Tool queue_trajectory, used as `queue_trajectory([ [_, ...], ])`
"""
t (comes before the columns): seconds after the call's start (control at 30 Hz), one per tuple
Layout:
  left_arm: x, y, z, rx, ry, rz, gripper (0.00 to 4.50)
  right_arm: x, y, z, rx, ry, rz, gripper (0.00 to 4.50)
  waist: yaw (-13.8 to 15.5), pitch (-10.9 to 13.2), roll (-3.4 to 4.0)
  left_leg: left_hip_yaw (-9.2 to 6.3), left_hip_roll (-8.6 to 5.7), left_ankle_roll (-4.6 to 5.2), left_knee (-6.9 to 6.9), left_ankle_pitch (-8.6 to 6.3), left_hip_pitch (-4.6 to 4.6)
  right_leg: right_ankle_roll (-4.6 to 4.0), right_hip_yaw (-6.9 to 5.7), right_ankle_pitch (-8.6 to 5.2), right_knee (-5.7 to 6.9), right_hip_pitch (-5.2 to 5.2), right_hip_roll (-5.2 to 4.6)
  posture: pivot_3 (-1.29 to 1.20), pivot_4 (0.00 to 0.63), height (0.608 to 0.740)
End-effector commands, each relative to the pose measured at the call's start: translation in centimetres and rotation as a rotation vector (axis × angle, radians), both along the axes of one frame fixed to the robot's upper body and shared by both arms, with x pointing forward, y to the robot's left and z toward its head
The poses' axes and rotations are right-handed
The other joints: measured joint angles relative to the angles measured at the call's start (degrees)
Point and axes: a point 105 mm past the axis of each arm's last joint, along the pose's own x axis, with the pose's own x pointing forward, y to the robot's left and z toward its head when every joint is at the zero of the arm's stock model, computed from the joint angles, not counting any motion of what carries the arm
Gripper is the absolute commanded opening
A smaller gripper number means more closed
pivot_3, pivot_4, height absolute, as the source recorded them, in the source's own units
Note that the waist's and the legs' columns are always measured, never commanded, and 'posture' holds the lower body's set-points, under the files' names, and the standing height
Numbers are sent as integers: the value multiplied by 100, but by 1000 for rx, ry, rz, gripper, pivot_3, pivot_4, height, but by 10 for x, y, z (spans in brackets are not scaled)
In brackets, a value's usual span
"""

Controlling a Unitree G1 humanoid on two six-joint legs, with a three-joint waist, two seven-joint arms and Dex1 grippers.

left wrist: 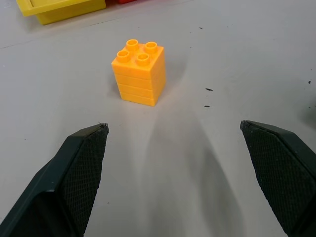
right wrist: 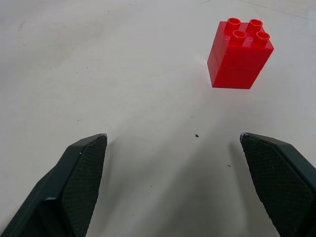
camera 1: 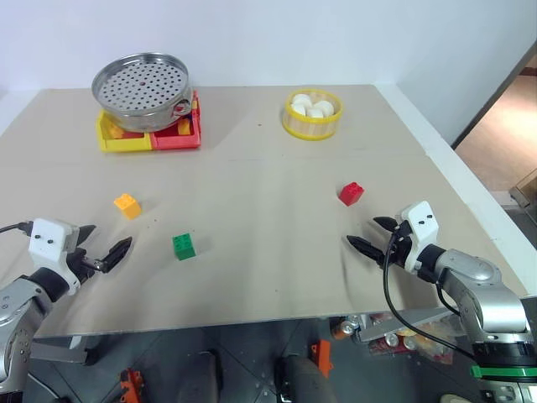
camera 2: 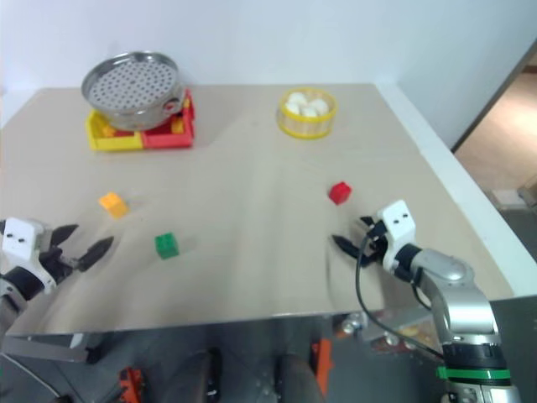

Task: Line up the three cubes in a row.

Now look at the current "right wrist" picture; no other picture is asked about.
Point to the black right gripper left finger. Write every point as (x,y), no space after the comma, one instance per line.
(66,190)

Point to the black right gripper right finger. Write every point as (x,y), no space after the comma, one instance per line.
(284,185)

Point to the red toy building block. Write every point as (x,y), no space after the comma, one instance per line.
(238,58)

